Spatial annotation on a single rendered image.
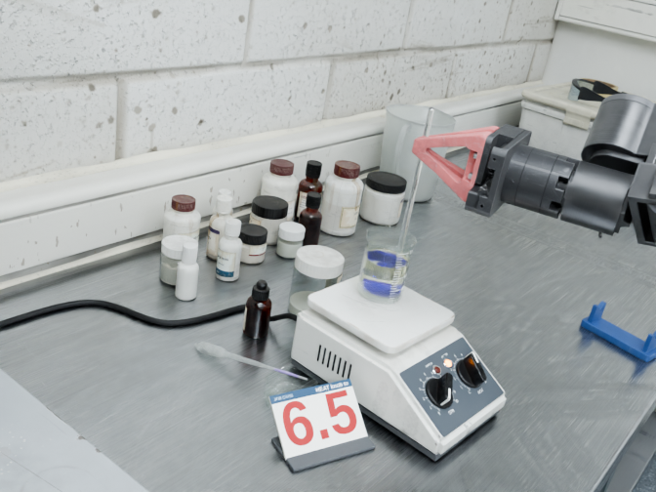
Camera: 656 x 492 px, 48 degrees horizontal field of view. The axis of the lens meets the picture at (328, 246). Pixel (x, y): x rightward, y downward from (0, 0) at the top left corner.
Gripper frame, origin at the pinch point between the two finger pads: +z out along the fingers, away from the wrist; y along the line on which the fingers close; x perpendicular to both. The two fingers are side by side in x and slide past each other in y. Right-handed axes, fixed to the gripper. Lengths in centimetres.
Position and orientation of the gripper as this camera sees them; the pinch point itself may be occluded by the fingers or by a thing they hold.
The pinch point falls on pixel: (422, 146)
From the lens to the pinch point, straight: 73.7
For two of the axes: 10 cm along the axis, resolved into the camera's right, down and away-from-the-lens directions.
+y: -4.5, 3.1, -8.4
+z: -8.8, -3.2, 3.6
